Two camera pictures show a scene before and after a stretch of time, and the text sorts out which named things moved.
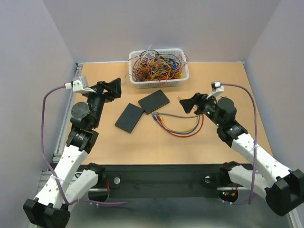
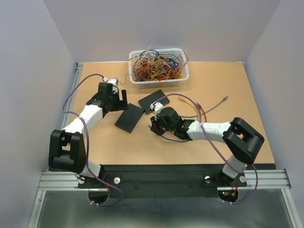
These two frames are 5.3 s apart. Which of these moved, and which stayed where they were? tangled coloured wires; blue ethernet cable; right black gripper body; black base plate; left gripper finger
Moved: left gripper finger; right black gripper body; blue ethernet cable
Stayed: black base plate; tangled coloured wires
